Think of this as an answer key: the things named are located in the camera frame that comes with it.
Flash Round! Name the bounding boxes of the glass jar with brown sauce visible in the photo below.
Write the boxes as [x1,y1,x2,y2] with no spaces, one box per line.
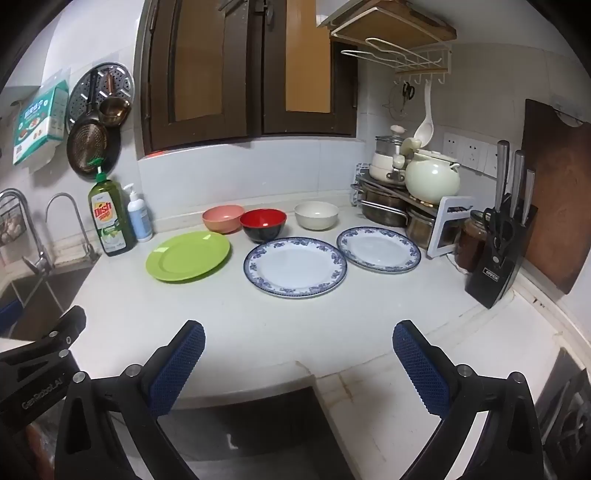
[455,210,489,273]

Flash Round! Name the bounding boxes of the copper saucepan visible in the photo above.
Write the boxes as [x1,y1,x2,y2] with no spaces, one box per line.
[98,74,133,126]

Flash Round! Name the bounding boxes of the white pot with glass lid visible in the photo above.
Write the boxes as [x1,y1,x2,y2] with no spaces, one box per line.
[369,124,414,182]

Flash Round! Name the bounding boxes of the metal pot rack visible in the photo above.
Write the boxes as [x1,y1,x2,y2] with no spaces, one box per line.
[351,162,444,213]

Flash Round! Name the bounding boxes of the steel sink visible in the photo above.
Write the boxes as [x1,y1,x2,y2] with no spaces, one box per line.
[0,265,93,340]

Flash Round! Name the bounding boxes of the paper towel pack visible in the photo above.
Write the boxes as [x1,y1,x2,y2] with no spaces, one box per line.
[12,69,70,172]

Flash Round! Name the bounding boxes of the blue floral rim plate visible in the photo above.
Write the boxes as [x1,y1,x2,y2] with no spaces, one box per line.
[336,226,422,274]
[244,237,348,299]

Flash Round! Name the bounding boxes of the brown wooden window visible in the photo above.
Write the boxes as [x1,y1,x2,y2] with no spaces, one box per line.
[139,0,358,161]

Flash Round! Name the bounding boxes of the white wall cabinet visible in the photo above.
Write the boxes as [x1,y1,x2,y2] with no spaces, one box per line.
[317,0,384,28]

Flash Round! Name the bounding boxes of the gas stove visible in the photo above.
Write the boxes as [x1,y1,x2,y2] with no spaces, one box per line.
[538,346,591,462]

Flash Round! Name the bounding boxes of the black wire basket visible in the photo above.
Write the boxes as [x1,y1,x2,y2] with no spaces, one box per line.
[0,191,24,247]

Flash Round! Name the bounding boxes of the white pump bottle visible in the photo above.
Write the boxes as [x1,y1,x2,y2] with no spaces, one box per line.
[122,184,153,243]

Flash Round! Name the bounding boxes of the black kitchen scissors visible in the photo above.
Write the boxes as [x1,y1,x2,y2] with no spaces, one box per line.
[482,208,515,259]

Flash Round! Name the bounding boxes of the perforated steel steamer tray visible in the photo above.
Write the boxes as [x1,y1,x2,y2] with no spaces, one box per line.
[66,62,135,134]

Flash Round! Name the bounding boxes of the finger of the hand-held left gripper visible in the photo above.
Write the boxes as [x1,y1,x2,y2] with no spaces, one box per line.
[0,305,88,367]
[0,298,23,340]

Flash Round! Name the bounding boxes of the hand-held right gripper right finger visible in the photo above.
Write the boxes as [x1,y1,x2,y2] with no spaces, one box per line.
[392,319,543,480]

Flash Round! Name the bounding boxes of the dark wooden cutting board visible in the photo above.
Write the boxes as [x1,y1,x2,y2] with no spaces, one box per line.
[521,98,591,295]

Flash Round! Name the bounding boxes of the green plate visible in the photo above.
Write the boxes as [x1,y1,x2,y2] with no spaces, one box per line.
[146,231,232,282]

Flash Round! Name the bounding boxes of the white ladle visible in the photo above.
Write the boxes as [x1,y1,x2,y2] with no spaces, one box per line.
[412,80,435,146]

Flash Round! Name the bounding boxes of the green dish soap bottle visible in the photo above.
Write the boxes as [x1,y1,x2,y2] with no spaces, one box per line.
[88,159,138,257]

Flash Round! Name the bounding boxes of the steel pot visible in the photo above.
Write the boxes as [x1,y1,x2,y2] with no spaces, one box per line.
[405,205,455,248]

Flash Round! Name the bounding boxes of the pink bowl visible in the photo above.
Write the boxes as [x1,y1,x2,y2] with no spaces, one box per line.
[202,204,245,234]

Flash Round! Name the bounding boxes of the hanging glass pot lid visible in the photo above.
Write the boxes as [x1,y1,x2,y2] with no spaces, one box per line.
[382,83,409,118]

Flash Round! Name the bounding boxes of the red and black bowl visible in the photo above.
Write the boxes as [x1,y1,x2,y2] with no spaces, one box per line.
[239,209,287,244]

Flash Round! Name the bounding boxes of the white plastic stand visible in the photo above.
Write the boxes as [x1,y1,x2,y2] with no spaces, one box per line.
[426,196,476,258]

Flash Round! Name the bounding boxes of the white wire wall rack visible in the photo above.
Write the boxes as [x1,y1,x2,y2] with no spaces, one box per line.
[330,37,453,86]

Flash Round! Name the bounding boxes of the slim chrome faucet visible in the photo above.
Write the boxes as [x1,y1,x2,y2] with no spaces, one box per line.
[45,193,100,264]

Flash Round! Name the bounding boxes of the black knife block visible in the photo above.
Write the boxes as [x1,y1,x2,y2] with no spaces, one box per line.
[464,196,539,309]

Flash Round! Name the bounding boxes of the chrome kitchen faucet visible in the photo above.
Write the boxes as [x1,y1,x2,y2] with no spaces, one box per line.
[0,188,51,275]

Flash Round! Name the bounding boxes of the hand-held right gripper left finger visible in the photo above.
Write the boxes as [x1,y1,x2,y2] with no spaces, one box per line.
[54,319,206,480]

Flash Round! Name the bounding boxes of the black frying pan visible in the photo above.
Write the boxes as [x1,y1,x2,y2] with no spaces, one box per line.
[66,69,122,181]

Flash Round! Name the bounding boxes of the light wooden cutting board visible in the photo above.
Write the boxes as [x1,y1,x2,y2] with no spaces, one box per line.
[329,0,458,47]

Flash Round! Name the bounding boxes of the steel handle knife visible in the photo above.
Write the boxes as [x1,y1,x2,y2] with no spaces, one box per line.
[508,150,526,210]
[495,140,511,206]
[521,168,536,217]

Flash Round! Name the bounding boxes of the cream ceramic pot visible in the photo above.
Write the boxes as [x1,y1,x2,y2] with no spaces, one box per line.
[405,148,461,206]

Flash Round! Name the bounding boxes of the white bowl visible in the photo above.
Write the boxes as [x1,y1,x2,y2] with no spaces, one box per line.
[294,201,339,230]

